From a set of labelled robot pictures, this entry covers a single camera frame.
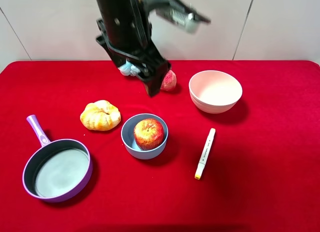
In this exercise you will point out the blue bowl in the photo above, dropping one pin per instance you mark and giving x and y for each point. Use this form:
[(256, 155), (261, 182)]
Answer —
[(127, 136)]

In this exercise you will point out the orange croissant bread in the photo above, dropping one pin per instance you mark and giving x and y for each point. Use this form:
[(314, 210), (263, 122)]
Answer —
[(100, 116)]

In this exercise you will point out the purple frying pan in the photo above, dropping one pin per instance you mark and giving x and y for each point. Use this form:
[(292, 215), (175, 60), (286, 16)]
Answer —
[(58, 170)]

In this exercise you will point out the light blue bath loofah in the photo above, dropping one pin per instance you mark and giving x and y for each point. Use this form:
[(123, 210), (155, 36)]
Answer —
[(128, 69)]

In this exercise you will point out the white yellow marker pen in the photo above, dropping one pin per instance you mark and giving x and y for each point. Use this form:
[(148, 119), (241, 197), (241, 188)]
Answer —
[(205, 154)]

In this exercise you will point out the red velvet tablecloth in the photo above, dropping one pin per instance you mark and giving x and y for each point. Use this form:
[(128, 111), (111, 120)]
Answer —
[(262, 173)]

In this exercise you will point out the red yellow apple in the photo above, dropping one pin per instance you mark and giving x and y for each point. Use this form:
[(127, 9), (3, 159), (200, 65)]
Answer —
[(148, 134)]

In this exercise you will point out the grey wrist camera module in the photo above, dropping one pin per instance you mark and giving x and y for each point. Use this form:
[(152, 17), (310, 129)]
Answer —
[(177, 13)]

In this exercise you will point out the pink bowl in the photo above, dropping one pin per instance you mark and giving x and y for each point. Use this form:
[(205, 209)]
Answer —
[(214, 91)]

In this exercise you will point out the red peach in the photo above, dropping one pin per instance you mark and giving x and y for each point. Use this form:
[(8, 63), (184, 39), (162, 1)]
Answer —
[(169, 82)]

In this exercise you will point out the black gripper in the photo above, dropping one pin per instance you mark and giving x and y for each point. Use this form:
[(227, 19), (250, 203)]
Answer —
[(128, 38)]

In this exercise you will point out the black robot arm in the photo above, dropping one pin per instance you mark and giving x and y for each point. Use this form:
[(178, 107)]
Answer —
[(126, 37)]

